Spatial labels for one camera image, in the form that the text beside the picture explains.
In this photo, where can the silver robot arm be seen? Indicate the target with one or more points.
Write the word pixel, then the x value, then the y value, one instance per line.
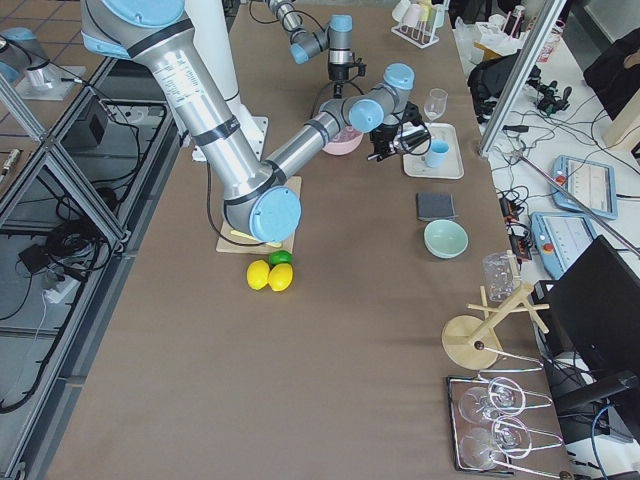
pixel 185 45
pixel 335 38

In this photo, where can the yellow plastic knife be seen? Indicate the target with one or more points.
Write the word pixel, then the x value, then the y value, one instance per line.
pixel 253 240

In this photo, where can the green lime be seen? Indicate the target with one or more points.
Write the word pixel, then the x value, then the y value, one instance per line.
pixel 279 257

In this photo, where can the blue teach pendant tablet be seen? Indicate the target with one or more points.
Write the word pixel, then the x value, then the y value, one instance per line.
pixel 591 183

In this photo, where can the black glass rack tray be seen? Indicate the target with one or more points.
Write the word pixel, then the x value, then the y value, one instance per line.
pixel 489 436

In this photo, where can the white wire cup rack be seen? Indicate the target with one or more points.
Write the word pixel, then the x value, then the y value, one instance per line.
pixel 418 21

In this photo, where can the aluminium frame post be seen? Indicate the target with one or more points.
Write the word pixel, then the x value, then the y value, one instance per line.
pixel 527 58

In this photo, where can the cream serving tray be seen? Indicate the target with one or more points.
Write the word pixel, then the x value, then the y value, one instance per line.
pixel 452 168

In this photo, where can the pink bowl of ice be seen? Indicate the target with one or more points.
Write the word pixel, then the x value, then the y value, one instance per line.
pixel 345 142

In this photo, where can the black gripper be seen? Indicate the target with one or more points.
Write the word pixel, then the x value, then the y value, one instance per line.
pixel 385 135
pixel 338 73

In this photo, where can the green bowl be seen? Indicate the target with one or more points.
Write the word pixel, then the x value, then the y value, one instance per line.
pixel 445 239

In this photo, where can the wooden cup stand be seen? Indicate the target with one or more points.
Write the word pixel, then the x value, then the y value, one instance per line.
pixel 472 343

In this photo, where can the light blue cup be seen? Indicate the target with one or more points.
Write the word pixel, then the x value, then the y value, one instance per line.
pixel 437 153

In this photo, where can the dark grey folded cloth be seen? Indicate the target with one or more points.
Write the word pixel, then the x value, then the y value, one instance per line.
pixel 434 206

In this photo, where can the yellow lemon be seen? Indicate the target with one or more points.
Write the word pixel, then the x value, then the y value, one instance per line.
pixel 257 274
pixel 280 277

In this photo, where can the clear wine glass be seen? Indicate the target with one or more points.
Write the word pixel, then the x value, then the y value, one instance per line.
pixel 435 105

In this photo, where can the steel ice scoop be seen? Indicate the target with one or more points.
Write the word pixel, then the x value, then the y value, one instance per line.
pixel 399 139

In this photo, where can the black monitor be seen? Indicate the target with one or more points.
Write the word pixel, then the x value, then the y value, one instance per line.
pixel 596 303

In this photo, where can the clear glass mug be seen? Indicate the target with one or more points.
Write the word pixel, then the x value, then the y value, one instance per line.
pixel 501 275

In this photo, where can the wooden cutting board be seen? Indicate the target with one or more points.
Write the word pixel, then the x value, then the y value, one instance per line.
pixel 275 219

